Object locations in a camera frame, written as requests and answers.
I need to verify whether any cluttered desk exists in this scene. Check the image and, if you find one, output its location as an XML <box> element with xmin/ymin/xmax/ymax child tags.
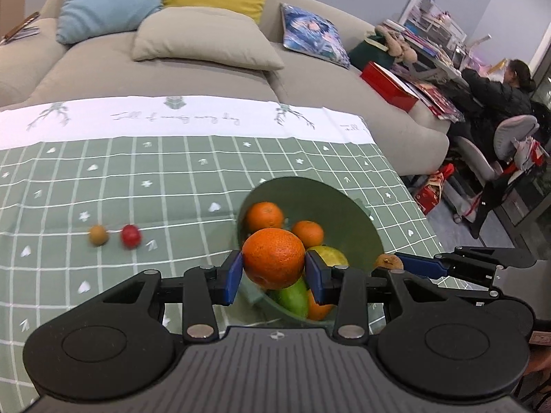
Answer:
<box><xmin>398</xmin><ymin>0</ymin><xmax>491</xmax><ymax>74</ymax></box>

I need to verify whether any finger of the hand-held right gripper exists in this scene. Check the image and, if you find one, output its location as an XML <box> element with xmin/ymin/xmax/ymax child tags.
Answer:
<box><xmin>395</xmin><ymin>246</ymin><xmax>497</xmax><ymax>279</ymax></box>

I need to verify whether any pile of magazines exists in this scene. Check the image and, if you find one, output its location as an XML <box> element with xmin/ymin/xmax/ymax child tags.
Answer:
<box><xmin>379</xmin><ymin>19</ymin><xmax>470</xmax><ymax>121</ymax></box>

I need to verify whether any brown kiwi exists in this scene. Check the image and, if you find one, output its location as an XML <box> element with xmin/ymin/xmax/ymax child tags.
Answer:
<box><xmin>89</xmin><ymin>224</ymin><xmax>110</xmax><ymax>247</ymax></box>

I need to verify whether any yellow-green apple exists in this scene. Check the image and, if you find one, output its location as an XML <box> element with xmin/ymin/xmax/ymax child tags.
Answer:
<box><xmin>308</xmin><ymin>245</ymin><xmax>349</xmax><ymax>268</ymax></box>

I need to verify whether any beige sofa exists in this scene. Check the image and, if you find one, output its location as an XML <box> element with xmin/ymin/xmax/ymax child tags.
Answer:
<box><xmin>0</xmin><ymin>0</ymin><xmax>450</xmax><ymax>177</ymax></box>

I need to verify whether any orange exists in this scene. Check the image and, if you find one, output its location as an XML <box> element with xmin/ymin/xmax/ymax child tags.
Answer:
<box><xmin>242</xmin><ymin>228</ymin><xmax>307</xmax><ymax>290</ymax></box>
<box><xmin>306</xmin><ymin>288</ymin><xmax>337</xmax><ymax>321</ymax></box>
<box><xmin>291</xmin><ymin>220</ymin><xmax>325</xmax><ymax>248</ymax></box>
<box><xmin>245</xmin><ymin>201</ymin><xmax>285</xmax><ymax>234</ymax></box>

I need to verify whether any red gift bag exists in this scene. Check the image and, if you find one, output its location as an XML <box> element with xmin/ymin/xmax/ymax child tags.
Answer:
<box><xmin>415</xmin><ymin>163</ymin><xmax>455</xmax><ymax>216</ymax></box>

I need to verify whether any small red tomato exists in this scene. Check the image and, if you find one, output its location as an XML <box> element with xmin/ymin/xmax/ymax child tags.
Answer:
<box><xmin>119</xmin><ymin>224</ymin><xmax>142</xmax><ymax>249</ymax></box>

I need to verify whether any red box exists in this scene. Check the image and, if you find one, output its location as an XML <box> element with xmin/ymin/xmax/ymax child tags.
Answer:
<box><xmin>360</xmin><ymin>61</ymin><xmax>420</xmax><ymax>115</ymax></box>

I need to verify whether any green checked tablecloth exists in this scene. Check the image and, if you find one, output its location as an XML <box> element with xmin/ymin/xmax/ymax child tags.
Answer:
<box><xmin>0</xmin><ymin>95</ymin><xmax>474</xmax><ymax>396</ymax></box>

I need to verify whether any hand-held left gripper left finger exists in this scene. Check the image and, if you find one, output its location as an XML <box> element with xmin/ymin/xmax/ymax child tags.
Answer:
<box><xmin>101</xmin><ymin>250</ymin><xmax>246</xmax><ymax>344</ymax></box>

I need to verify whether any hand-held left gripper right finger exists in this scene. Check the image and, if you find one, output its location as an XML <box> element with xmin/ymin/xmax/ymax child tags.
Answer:
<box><xmin>303</xmin><ymin>250</ymin><xmax>436</xmax><ymax>341</ymax></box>

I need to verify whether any small orange fruit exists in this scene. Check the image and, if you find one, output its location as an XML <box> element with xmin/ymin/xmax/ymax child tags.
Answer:
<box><xmin>374</xmin><ymin>254</ymin><xmax>404</xmax><ymax>272</ymax></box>

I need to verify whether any green bag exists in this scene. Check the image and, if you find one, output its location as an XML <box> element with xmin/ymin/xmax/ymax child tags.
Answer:
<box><xmin>348</xmin><ymin>34</ymin><xmax>390</xmax><ymax>72</ymax></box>

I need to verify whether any grey office chair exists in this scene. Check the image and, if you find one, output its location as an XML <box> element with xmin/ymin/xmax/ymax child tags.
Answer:
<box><xmin>456</xmin><ymin>114</ymin><xmax>541</xmax><ymax>224</ymax></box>

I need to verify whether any blue pillow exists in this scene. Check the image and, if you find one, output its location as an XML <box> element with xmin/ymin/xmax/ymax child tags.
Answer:
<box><xmin>56</xmin><ymin>0</ymin><xmax>164</xmax><ymax>45</ymax></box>

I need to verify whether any green colander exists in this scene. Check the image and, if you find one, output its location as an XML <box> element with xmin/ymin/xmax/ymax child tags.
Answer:
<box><xmin>236</xmin><ymin>176</ymin><xmax>385</xmax><ymax>324</ymax></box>

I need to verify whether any beige plush toy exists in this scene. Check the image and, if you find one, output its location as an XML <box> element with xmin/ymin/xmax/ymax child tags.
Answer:
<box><xmin>374</xmin><ymin>25</ymin><xmax>418</xmax><ymax>63</ymax></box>

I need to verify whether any printed figure pillow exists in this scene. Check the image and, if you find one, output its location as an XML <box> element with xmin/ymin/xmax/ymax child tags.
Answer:
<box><xmin>280</xmin><ymin>2</ymin><xmax>351</xmax><ymax>70</ymax></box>

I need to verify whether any beige pillow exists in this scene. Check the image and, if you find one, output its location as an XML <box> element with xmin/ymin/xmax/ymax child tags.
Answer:
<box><xmin>131</xmin><ymin>7</ymin><xmax>285</xmax><ymax>71</ymax></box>

